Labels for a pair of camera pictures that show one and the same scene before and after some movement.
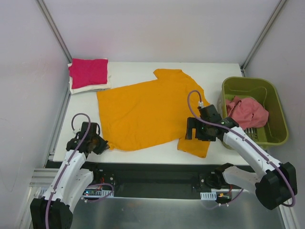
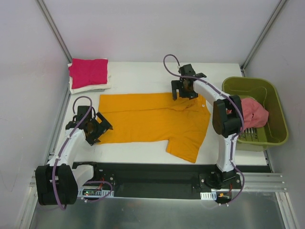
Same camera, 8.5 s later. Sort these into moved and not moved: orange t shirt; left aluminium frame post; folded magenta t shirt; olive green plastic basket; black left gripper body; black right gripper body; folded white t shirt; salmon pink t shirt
Moved: black right gripper body; black left gripper body; orange t shirt
Not moved: folded magenta t shirt; left aluminium frame post; salmon pink t shirt; olive green plastic basket; folded white t shirt
